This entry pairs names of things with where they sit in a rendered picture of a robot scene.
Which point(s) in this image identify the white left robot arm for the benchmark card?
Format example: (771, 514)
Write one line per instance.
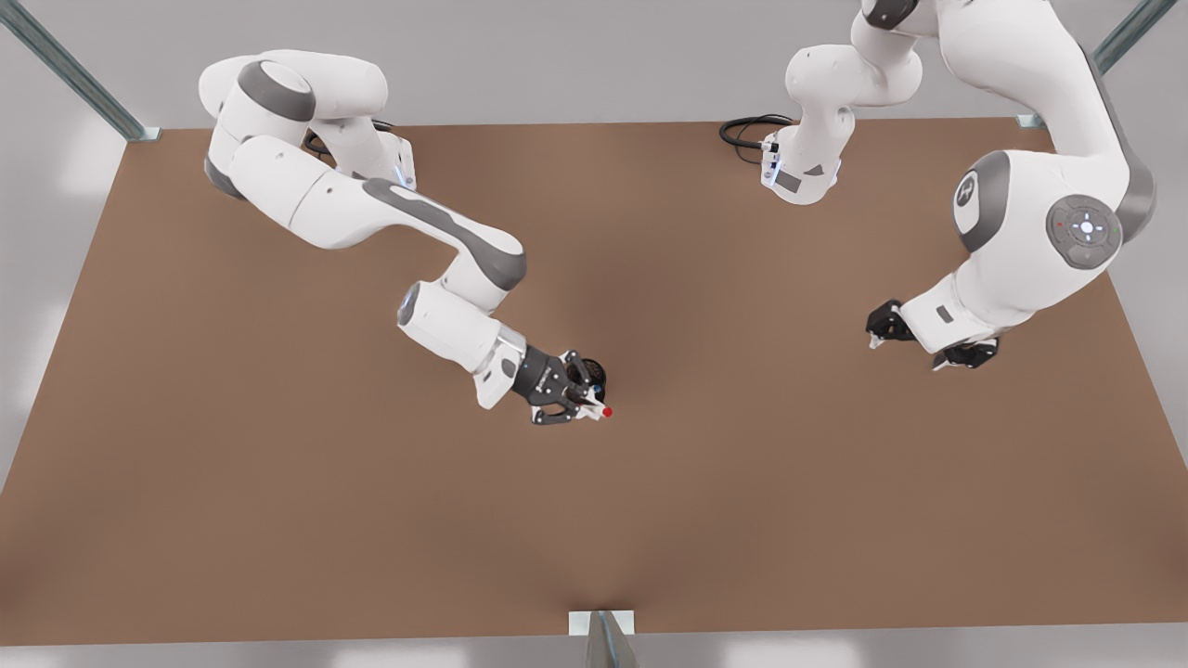
(1030, 213)

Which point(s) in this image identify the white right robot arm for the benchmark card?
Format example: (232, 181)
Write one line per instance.
(334, 199)

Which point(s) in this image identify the silver frame post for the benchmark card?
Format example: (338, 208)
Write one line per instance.
(1118, 37)
(603, 640)
(74, 74)

